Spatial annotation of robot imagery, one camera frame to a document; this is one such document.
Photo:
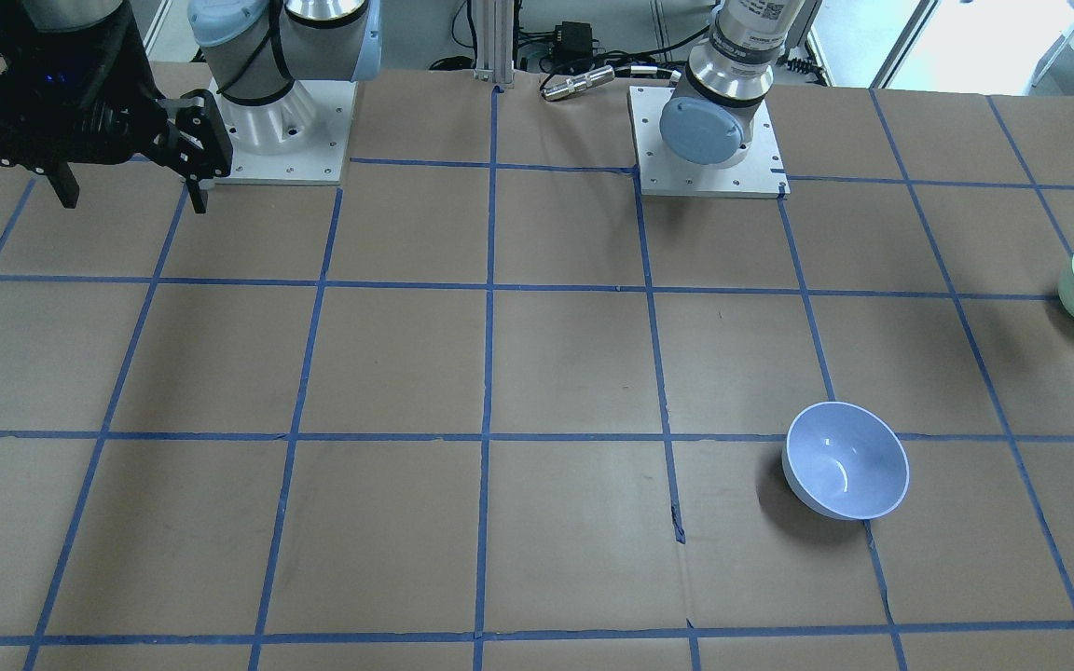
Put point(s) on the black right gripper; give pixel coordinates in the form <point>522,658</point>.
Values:
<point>190,136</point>

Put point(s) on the blue bowl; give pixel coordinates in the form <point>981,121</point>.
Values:
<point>844,462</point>

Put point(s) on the brown paper table cover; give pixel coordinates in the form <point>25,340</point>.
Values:
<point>485,406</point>

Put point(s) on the silver metal cylinder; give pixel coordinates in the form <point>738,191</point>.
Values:
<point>577,84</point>

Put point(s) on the black power adapter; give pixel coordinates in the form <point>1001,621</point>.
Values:
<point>573,42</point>

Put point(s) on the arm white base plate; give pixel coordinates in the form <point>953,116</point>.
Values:
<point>303,139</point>
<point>761,172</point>

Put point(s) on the aluminium frame post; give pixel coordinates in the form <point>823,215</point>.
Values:
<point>494,41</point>

